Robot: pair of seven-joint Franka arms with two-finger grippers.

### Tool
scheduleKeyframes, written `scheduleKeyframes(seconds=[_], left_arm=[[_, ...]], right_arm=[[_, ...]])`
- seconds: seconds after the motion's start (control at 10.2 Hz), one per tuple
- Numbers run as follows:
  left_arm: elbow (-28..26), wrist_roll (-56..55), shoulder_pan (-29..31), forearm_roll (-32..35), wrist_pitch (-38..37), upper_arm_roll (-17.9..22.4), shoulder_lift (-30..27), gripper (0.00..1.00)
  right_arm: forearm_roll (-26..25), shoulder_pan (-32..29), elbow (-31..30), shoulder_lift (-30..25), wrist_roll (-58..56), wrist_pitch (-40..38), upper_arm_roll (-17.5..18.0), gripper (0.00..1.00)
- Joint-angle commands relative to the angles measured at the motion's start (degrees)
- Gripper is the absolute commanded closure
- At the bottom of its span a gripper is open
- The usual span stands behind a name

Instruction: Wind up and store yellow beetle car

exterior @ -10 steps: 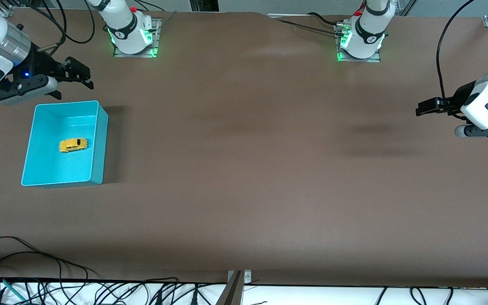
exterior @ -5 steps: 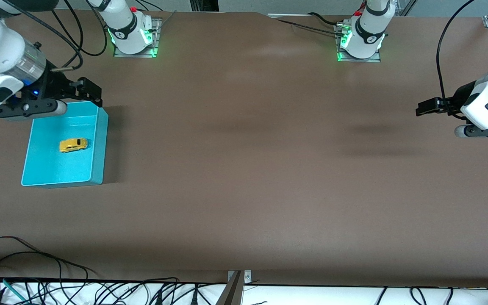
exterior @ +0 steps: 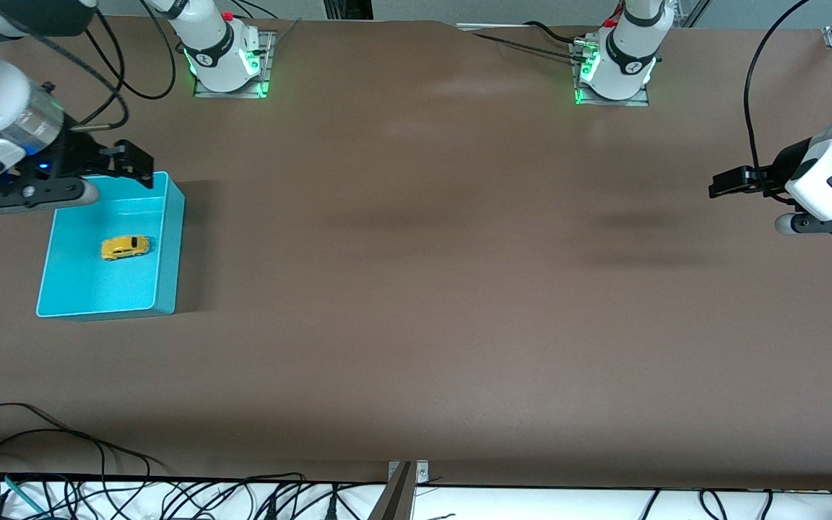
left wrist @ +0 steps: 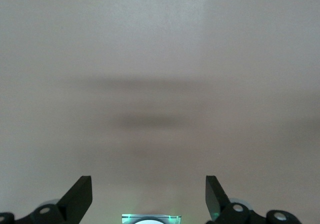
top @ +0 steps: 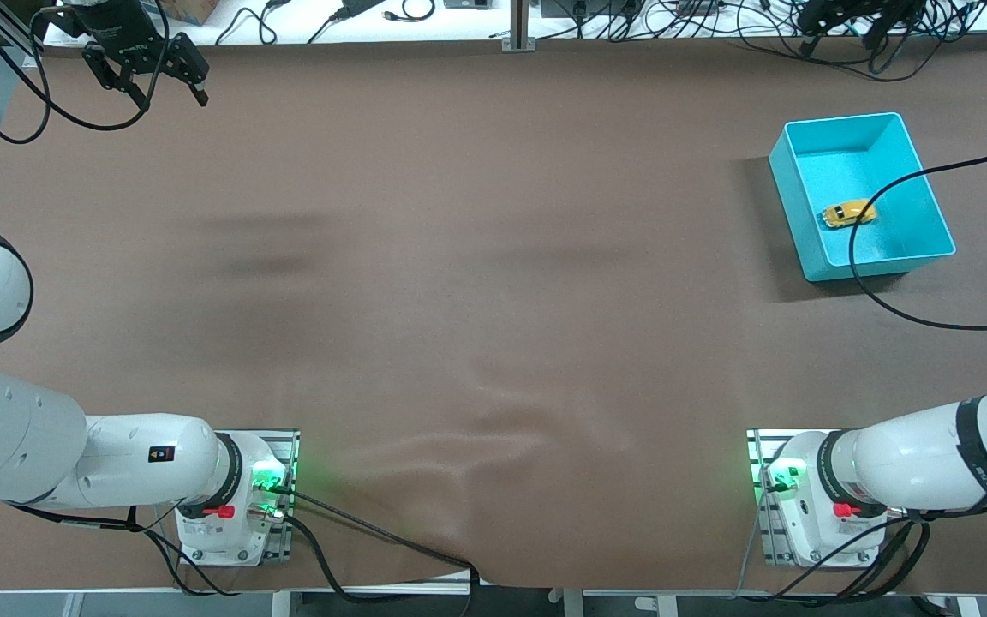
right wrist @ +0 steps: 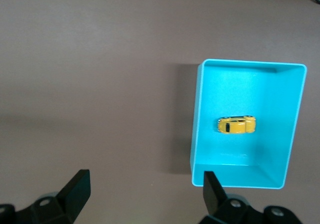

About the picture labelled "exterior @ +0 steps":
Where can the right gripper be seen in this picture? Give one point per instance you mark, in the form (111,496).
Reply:
(78,157)

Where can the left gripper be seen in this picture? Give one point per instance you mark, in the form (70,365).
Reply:
(784,164)

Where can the yellow beetle toy car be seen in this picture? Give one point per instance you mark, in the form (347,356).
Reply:
(126,248)

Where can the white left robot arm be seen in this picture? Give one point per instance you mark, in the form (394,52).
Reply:
(633,50)

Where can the cyan plastic bin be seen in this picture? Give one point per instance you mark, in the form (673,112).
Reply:
(98,285)

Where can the grey metal bar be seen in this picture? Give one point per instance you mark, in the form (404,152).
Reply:
(394,502)

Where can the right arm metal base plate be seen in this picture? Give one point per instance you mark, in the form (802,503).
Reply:
(228,94)

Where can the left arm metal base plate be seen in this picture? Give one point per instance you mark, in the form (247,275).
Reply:
(618,102)

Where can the metal table bracket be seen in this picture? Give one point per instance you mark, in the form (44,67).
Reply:
(422,471)

